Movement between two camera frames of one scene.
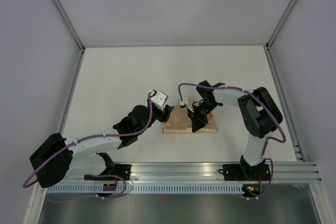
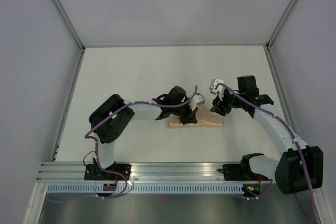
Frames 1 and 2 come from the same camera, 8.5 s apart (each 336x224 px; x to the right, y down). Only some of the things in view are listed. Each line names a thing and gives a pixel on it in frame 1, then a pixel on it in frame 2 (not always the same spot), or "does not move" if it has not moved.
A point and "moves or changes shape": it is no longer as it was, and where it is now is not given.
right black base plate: [240, 172] does not move
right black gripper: [198, 121] -> [219, 110]
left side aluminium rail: [76, 73] does not move
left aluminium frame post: [61, 10] does not move
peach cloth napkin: [180, 121] moves or changes shape
